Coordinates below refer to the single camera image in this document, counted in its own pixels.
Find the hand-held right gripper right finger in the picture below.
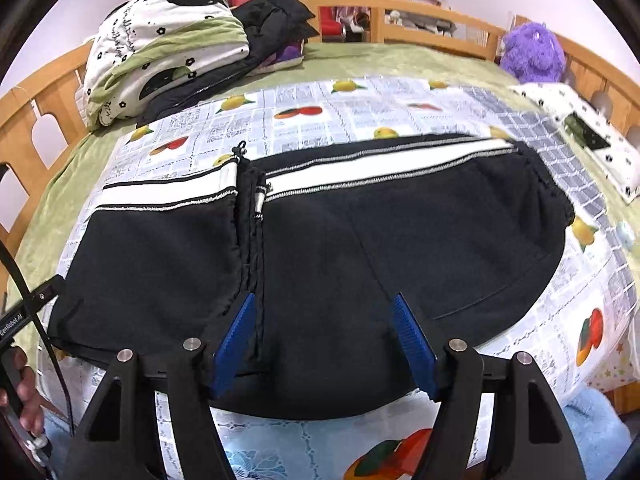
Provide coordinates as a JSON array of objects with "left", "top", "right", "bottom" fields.
[{"left": 391, "top": 292, "right": 587, "bottom": 480}]

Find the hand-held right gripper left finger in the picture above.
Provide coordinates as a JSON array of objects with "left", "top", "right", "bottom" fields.
[{"left": 72, "top": 292, "right": 258, "bottom": 480}]

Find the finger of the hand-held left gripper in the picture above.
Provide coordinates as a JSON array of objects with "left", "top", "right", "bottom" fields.
[{"left": 27, "top": 280, "right": 67, "bottom": 311}]

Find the black white zip jacket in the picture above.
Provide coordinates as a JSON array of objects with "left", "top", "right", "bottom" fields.
[{"left": 47, "top": 132, "right": 575, "bottom": 421}]

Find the person's left hand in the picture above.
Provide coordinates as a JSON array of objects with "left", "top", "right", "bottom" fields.
[{"left": 0, "top": 347, "right": 47, "bottom": 441}]

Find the person's left leg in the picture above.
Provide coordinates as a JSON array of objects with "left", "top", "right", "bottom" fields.
[{"left": 42, "top": 405, "right": 81, "bottom": 480}]

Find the person's leg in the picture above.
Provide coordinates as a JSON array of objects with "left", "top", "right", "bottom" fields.
[
  {"left": 562, "top": 387, "right": 633, "bottom": 480},
  {"left": 42, "top": 405, "right": 81, "bottom": 480}
]

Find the person's right leg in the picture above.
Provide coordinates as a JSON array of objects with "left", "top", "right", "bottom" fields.
[{"left": 562, "top": 387, "right": 633, "bottom": 480}]

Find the small white blue toy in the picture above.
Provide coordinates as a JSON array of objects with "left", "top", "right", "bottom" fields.
[{"left": 616, "top": 220, "right": 636, "bottom": 251}]

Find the fruit print tablecloth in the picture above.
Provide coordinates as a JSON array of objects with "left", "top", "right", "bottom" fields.
[{"left": 37, "top": 74, "right": 640, "bottom": 480}]

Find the folded white green floral quilt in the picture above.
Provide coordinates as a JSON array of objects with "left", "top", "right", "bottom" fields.
[{"left": 82, "top": 0, "right": 251, "bottom": 128}]

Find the white floral pillow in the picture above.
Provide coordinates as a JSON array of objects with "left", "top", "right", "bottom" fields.
[{"left": 510, "top": 82, "right": 640, "bottom": 206}]

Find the green bed sheet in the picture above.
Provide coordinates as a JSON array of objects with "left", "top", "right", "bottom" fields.
[{"left": 20, "top": 40, "right": 551, "bottom": 291}]

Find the purple cloth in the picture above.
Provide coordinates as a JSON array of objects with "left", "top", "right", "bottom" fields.
[{"left": 260, "top": 40, "right": 306, "bottom": 71}]

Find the purple plush toy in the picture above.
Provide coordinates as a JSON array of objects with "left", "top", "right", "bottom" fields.
[{"left": 500, "top": 21, "right": 568, "bottom": 85}]

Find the pile of cardboard boxes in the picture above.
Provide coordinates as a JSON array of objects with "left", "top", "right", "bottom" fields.
[{"left": 385, "top": 0, "right": 496, "bottom": 43}]

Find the black cable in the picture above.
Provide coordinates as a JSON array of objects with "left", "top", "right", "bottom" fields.
[{"left": 0, "top": 239, "right": 76, "bottom": 436}]

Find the wooden bed frame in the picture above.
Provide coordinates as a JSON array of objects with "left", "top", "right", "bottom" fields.
[{"left": 0, "top": 0, "right": 640, "bottom": 411}]

